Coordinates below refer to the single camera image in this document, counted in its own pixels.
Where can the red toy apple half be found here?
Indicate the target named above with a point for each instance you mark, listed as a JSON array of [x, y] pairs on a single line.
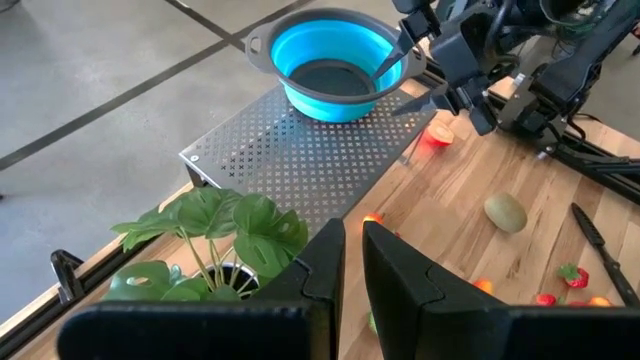
[[440, 135]]

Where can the blue collapsible colander bowl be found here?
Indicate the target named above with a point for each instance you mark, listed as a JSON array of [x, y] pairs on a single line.
[[320, 45]]

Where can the black table clamp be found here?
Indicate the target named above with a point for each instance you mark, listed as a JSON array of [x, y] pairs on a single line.
[[67, 280]]

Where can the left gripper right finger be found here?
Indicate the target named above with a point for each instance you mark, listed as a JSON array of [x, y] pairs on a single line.
[[450, 330]]

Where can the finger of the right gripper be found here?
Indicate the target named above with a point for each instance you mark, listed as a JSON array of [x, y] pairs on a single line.
[[430, 102], [397, 52]]

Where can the whole brown toy kiwi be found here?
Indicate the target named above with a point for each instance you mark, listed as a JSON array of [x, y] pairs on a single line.
[[505, 212]]

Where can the green plant in white pot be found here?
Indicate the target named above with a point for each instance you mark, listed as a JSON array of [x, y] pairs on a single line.
[[210, 215]]

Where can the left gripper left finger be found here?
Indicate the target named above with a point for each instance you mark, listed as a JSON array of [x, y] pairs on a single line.
[[225, 330]]

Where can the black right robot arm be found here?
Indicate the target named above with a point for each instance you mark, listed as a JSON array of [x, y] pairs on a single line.
[[575, 70]]

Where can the perforated metal shelf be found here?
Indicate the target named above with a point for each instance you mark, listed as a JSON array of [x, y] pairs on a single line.
[[300, 160]]

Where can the black kitchen knife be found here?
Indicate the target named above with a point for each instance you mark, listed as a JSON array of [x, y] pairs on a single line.
[[590, 232]]

